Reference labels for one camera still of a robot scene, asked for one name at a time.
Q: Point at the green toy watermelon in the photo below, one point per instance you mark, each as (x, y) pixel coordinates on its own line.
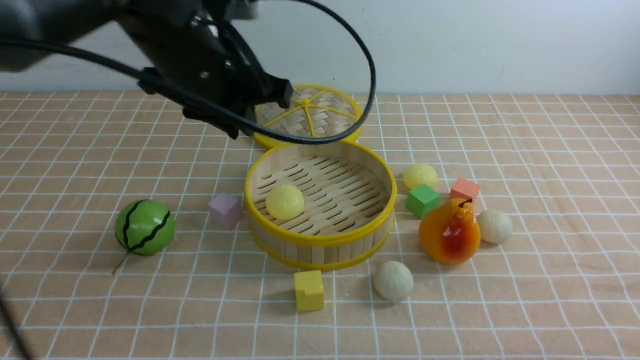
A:
(144, 227)

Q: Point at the yellow wooden cube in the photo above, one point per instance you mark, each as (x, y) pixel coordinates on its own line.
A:
(309, 291)

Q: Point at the bamboo steamer tray yellow rim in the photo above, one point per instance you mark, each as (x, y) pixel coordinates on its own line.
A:
(349, 198)

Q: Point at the white bun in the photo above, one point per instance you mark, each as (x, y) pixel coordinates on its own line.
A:
(495, 226)
(393, 281)

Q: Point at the white bun front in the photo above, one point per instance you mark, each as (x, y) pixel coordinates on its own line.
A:
(393, 281)

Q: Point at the yellow bun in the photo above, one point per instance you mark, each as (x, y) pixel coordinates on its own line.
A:
(420, 174)
(285, 202)

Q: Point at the checkered orange tablecloth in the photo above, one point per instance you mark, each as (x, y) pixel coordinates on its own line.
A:
(565, 286)

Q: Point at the orange toy pear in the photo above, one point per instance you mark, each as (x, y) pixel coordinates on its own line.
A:
(450, 234)

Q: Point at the pink wooden cube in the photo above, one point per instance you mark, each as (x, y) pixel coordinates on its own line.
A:
(225, 210)

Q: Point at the orange wooden cube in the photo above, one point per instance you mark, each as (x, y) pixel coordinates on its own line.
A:
(464, 188)

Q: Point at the green wooden cube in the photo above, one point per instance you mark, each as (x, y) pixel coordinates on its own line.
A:
(421, 200)

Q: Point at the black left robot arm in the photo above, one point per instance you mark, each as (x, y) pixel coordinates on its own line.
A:
(61, 21)

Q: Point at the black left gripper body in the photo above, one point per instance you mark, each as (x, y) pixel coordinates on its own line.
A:
(193, 44)

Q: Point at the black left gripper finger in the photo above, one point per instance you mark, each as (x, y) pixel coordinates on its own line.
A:
(222, 123)
(272, 89)

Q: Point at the woven bamboo steamer lid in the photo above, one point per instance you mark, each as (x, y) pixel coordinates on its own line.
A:
(315, 111)

